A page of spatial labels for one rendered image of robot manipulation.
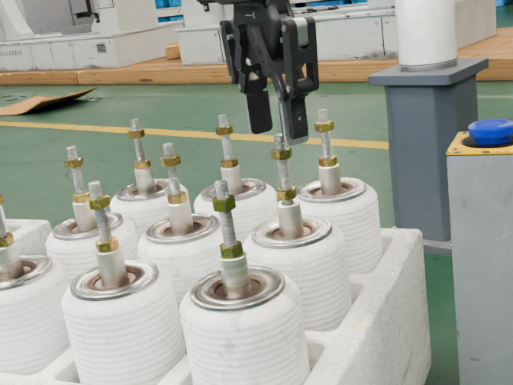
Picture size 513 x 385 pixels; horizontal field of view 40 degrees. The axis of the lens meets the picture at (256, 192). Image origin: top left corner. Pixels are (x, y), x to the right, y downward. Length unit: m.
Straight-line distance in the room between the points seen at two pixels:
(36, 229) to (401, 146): 0.59
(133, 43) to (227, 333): 3.71
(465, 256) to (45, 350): 0.39
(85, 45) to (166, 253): 3.67
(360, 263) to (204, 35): 2.87
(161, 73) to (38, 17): 4.49
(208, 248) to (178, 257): 0.03
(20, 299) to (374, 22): 2.43
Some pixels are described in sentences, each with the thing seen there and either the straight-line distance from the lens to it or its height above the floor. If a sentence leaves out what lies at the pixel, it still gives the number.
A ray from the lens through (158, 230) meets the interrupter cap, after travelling 0.71.
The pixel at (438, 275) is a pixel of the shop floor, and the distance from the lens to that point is 1.14.
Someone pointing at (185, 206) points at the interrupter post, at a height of 0.28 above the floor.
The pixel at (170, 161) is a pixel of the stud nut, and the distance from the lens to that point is 0.68.
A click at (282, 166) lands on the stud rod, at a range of 0.63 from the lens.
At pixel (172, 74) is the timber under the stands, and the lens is 3.65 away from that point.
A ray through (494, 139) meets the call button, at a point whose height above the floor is 0.32.
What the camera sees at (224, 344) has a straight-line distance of 0.53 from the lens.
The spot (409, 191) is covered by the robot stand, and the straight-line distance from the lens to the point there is 1.20.
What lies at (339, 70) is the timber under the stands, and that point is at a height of 0.05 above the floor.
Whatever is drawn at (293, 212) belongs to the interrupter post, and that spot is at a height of 0.27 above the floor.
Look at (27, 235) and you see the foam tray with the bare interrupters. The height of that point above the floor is 0.18.
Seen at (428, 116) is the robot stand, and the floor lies 0.23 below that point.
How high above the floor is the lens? 0.49
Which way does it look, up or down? 17 degrees down
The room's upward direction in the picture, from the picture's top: 8 degrees counter-clockwise
